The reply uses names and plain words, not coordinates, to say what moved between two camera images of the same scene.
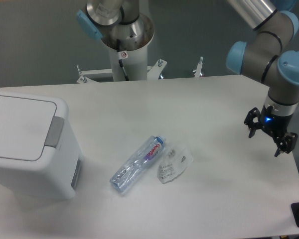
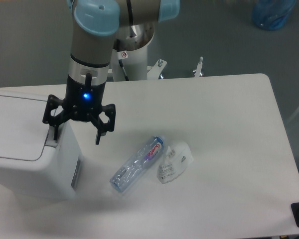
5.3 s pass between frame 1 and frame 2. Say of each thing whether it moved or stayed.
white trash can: stayed
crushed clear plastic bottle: stayed
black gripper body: moved
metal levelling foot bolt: stayed
